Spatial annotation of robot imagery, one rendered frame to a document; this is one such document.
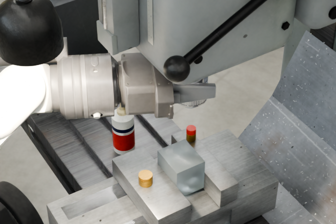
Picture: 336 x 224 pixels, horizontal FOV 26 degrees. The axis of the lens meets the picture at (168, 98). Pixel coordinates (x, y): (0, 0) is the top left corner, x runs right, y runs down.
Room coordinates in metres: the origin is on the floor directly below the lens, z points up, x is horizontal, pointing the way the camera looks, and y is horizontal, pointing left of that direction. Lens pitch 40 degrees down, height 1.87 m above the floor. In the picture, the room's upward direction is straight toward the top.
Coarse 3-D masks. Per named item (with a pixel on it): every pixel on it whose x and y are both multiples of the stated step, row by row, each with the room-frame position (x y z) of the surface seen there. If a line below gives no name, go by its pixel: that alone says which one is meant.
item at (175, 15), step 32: (160, 0) 0.69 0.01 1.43; (192, 0) 0.68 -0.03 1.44; (224, 0) 0.70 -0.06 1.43; (288, 0) 0.75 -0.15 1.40; (160, 32) 0.69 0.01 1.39; (192, 32) 0.68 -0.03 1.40; (256, 32) 0.72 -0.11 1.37; (288, 32) 0.75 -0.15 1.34; (160, 64) 0.69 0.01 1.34; (192, 64) 0.68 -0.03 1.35; (224, 64) 0.70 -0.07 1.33
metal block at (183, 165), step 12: (180, 144) 0.84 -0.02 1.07; (168, 156) 0.81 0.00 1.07; (180, 156) 0.81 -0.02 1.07; (192, 156) 0.81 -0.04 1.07; (168, 168) 0.80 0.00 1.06; (180, 168) 0.79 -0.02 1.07; (192, 168) 0.79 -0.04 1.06; (204, 168) 0.80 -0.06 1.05; (180, 180) 0.78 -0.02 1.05; (192, 180) 0.79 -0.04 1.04
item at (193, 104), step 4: (200, 80) 0.78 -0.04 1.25; (204, 80) 0.78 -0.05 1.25; (196, 100) 0.77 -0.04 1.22; (200, 100) 0.78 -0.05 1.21; (204, 100) 0.78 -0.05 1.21; (180, 104) 0.78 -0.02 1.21; (184, 104) 0.77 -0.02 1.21; (188, 104) 0.77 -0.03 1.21; (192, 104) 0.77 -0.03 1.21; (196, 104) 0.77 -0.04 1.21; (200, 104) 0.78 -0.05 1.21
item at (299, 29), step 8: (296, 24) 1.15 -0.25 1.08; (296, 32) 1.15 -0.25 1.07; (312, 32) 1.11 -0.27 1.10; (320, 32) 1.09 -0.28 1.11; (328, 32) 1.08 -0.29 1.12; (288, 40) 1.17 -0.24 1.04; (296, 40) 1.15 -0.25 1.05; (320, 40) 1.09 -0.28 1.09; (328, 40) 1.07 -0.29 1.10; (288, 48) 1.16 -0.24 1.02; (288, 56) 1.16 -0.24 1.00
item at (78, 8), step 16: (64, 0) 1.18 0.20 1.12; (80, 0) 1.19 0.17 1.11; (96, 0) 1.21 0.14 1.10; (64, 16) 1.17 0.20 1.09; (80, 16) 1.19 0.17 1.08; (96, 16) 1.21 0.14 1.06; (64, 32) 1.17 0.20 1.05; (80, 32) 1.19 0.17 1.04; (96, 32) 1.21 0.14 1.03; (80, 48) 1.19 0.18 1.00; (96, 48) 1.21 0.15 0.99; (48, 64) 1.19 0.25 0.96
